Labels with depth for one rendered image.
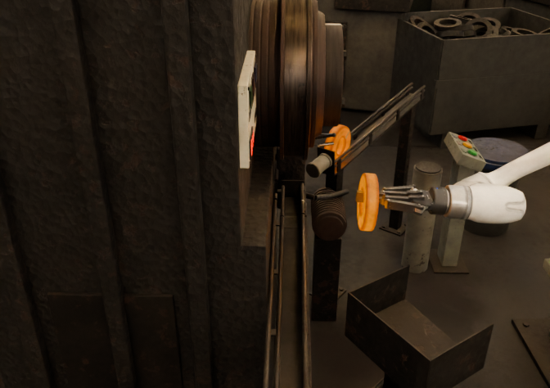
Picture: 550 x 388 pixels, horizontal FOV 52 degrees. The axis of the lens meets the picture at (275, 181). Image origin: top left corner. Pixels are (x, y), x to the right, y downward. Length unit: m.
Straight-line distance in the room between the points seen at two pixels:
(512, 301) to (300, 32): 1.68
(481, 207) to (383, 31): 2.83
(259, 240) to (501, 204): 0.65
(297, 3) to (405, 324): 0.85
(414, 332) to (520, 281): 1.37
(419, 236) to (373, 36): 2.04
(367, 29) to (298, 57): 2.90
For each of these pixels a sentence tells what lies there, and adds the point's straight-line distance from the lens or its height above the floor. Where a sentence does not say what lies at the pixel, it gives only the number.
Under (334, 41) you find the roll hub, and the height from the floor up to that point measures 1.23.
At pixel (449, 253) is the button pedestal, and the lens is 2.73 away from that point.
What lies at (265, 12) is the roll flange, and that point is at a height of 1.30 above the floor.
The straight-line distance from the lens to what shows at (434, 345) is 1.48.
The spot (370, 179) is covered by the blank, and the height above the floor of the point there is 0.90.
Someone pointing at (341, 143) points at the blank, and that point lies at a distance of 2.19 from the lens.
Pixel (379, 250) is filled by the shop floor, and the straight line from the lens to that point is 2.82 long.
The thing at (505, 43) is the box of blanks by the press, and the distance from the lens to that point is 3.90.
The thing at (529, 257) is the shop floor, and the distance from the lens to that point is 2.99.
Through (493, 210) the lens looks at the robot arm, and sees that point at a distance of 1.57.
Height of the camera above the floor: 1.59
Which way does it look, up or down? 28 degrees down
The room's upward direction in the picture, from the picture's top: straight up
